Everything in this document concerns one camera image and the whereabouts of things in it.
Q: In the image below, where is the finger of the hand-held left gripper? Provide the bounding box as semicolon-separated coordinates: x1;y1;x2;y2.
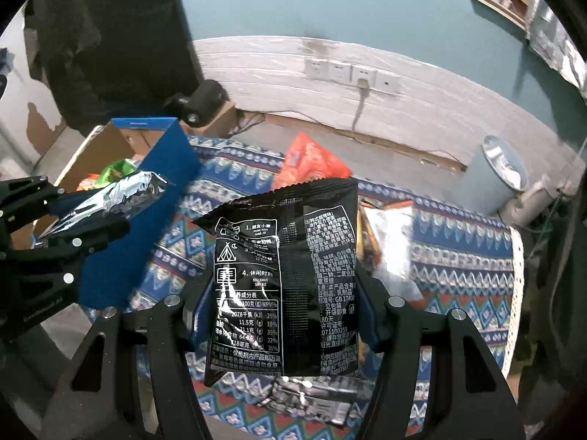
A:
0;175;104;239
11;217;132;282

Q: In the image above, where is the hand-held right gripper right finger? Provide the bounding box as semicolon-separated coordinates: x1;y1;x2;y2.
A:
355;266;528;440

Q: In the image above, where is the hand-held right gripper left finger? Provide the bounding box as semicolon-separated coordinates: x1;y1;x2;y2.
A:
54;279;216;440

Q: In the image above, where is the orange snack bag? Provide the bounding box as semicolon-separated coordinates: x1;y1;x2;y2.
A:
74;173;102;192

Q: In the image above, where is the silver foil snack packet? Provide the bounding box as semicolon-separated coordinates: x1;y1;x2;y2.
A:
38;169;177;240

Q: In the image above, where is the blue-sided cardboard box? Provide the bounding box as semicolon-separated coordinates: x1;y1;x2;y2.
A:
9;117;203;309

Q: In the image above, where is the green snack bag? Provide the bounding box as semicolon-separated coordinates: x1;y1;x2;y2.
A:
98;158;146;185

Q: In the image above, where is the orange striped snack packet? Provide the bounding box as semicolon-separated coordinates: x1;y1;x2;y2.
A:
358;198;414;267

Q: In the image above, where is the small black snack packet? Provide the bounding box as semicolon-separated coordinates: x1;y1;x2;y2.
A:
268;375;358;428

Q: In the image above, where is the large black snack bag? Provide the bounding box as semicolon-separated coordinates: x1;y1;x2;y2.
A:
192;176;361;388

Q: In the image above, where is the white snack bag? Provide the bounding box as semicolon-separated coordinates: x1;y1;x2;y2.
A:
358;202;416;281

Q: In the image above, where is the large red snack bag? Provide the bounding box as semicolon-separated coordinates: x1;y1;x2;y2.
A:
273;131;354;190

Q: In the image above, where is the blue patterned tablecloth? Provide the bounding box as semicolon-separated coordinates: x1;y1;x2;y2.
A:
85;137;526;440

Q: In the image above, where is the black backdrop cloth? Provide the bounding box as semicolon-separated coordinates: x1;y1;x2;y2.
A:
25;0;203;135

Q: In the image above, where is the small brown cardboard box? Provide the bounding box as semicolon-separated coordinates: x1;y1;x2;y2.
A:
181;100;237;139

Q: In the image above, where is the grey-blue trash bin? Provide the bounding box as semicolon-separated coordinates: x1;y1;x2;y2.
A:
467;135;529;221

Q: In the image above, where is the silver foil sheet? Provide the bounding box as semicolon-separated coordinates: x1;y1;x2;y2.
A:
527;0;587;98

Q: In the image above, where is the white plug with cable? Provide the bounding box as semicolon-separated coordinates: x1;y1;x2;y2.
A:
350;78;469;171

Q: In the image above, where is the white wall socket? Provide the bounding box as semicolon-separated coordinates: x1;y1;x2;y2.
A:
328;60;353;84
351;65;377;91
375;71;401;96
305;56;330;80

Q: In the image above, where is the wooden wall shelf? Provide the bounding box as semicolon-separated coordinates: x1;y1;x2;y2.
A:
468;0;528;34

